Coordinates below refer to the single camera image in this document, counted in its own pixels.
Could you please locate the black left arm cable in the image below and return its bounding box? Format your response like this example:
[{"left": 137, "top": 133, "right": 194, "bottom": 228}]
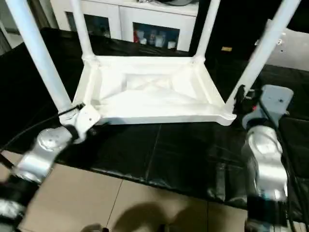
[{"left": 0, "top": 114, "right": 63, "bottom": 155}]

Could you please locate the light grey cushion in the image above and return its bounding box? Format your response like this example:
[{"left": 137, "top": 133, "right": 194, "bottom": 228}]
[{"left": 256, "top": 22, "right": 309, "bottom": 71}]

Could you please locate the white plastic table leg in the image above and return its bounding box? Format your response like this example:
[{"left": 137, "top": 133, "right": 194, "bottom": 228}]
[
  {"left": 193, "top": 0, "right": 222, "bottom": 61},
  {"left": 5, "top": 0, "right": 75, "bottom": 116},
  {"left": 231, "top": 0, "right": 302, "bottom": 109},
  {"left": 70, "top": 0, "right": 97, "bottom": 61}
]

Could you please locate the black table mat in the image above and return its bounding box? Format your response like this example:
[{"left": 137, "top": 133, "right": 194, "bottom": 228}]
[{"left": 0, "top": 27, "right": 309, "bottom": 211}]

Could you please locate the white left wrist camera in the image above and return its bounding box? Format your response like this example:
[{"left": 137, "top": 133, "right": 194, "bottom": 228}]
[{"left": 72, "top": 104, "right": 102, "bottom": 141}]

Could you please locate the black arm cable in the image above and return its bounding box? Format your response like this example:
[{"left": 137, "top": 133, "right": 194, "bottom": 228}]
[
  {"left": 273, "top": 118, "right": 301, "bottom": 228},
  {"left": 0, "top": 114, "right": 63, "bottom": 155}
]

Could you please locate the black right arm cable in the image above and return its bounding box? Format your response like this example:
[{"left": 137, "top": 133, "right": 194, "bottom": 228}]
[{"left": 273, "top": 118, "right": 301, "bottom": 228}]

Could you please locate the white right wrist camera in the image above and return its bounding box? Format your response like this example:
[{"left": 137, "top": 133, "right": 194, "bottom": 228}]
[{"left": 256, "top": 85, "right": 294, "bottom": 119}]

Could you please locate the black tall cabinet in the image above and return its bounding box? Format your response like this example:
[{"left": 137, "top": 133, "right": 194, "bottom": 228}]
[{"left": 196, "top": 0, "right": 309, "bottom": 58}]

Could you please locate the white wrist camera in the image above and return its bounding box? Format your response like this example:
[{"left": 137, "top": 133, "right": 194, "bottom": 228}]
[
  {"left": 256, "top": 85, "right": 294, "bottom": 119},
  {"left": 72, "top": 104, "right": 102, "bottom": 141}
]

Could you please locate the white glass-door cabinet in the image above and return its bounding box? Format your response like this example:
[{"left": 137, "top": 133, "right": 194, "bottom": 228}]
[{"left": 51, "top": 0, "right": 199, "bottom": 51}]

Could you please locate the grey curtain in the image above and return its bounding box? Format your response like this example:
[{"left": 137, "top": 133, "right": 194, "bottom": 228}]
[{"left": 29, "top": 0, "right": 55, "bottom": 27}]

